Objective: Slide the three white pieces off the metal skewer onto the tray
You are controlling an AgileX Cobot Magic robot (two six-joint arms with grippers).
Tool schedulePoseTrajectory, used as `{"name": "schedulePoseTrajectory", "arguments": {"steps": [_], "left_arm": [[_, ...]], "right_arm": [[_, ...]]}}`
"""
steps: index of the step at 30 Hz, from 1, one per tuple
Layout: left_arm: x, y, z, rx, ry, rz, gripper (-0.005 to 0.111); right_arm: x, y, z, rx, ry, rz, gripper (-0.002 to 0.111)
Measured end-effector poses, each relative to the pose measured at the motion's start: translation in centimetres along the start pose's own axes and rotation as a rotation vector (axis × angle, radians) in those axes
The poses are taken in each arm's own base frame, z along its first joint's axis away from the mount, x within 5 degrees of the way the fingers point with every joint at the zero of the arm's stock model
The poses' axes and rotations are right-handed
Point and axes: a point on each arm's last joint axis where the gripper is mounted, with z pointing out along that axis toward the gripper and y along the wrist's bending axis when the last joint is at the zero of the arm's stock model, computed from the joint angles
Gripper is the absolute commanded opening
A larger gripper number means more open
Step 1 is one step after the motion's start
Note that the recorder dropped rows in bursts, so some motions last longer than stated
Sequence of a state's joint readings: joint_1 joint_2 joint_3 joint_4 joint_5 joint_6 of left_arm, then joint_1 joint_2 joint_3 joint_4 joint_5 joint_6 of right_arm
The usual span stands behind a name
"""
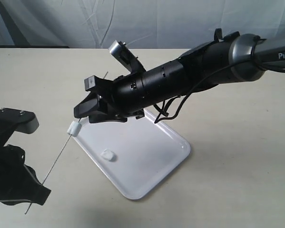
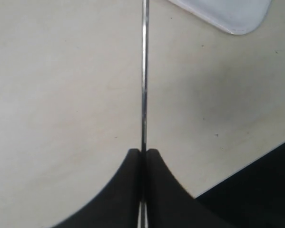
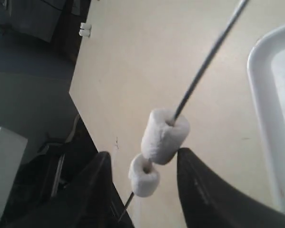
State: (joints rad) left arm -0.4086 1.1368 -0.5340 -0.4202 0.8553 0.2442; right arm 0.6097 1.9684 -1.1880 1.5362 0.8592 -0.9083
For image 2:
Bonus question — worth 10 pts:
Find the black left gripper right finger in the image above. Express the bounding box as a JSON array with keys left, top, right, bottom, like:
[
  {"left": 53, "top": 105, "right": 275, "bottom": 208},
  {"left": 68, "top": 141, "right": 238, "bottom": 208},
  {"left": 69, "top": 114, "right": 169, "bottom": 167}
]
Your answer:
[{"left": 145, "top": 149, "right": 249, "bottom": 228}]

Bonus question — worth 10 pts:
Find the white rectangular plastic tray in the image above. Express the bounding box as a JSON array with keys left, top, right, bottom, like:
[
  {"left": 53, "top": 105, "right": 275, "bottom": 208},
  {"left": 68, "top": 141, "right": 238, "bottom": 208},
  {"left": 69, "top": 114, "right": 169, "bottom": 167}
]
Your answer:
[{"left": 171, "top": 0, "right": 272, "bottom": 35}]

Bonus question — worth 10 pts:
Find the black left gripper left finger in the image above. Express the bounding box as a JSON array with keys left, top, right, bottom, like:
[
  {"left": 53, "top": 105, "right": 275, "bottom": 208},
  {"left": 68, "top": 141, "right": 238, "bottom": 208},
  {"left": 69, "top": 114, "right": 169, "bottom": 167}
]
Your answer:
[{"left": 55, "top": 149, "right": 142, "bottom": 228}]

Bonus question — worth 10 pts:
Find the thin metal skewer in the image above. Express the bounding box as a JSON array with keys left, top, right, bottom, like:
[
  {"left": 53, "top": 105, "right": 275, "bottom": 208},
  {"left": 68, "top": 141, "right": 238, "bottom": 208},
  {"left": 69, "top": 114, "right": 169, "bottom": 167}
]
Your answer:
[{"left": 140, "top": 0, "right": 149, "bottom": 228}]

